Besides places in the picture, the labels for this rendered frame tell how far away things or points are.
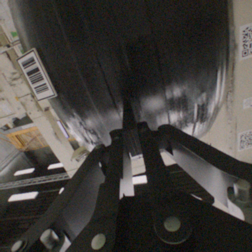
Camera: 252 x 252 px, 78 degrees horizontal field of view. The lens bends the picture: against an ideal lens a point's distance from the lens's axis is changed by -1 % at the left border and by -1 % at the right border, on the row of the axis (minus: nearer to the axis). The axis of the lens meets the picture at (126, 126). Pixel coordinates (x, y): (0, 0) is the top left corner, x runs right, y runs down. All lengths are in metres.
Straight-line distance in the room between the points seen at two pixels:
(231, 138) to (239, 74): 0.20
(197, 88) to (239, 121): 0.35
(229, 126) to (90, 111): 0.44
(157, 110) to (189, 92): 0.05
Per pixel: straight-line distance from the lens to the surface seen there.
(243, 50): 0.49
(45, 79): 0.23
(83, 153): 1.01
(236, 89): 0.51
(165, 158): 0.88
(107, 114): 0.22
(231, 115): 0.54
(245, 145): 0.63
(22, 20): 0.26
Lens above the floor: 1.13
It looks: 27 degrees up
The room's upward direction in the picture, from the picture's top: 160 degrees clockwise
